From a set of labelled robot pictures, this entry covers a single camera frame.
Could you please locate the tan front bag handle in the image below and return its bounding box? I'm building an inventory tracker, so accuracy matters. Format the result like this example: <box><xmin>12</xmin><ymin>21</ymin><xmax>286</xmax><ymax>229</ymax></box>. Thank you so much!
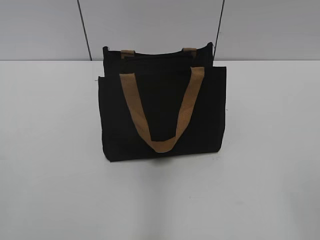
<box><xmin>119</xmin><ymin>67</ymin><xmax>205</xmax><ymax>153</ymax></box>

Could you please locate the black canvas tote bag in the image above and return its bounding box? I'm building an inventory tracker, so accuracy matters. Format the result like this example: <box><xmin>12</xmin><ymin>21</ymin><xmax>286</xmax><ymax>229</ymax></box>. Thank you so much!
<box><xmin>98</xmin><ymin>43</ymin><xmax>227</xmax><ymax>162</ymax></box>

